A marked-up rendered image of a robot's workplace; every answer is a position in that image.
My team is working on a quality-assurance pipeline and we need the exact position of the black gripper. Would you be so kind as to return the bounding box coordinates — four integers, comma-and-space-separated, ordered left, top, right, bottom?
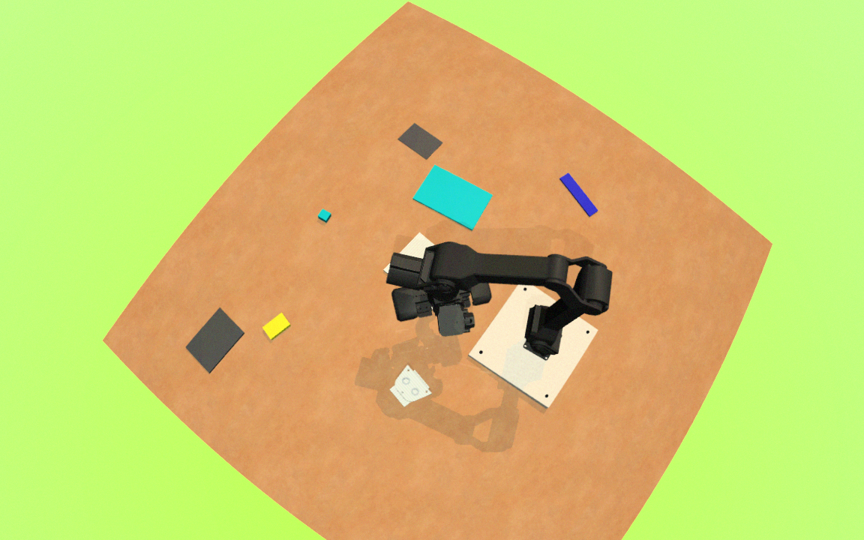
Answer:
391, 283, 491, 322

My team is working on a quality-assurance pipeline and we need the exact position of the blue flat bar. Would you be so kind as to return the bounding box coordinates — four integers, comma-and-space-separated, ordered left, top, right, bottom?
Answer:
560, 173, 598, 217

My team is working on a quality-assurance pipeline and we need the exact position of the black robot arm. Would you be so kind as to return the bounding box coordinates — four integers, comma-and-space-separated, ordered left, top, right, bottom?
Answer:
386, 241, 612, 361

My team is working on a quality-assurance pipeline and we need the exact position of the cyan flat rectangular plate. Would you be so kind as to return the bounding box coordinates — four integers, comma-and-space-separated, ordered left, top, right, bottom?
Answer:
412, 165, 493, 230

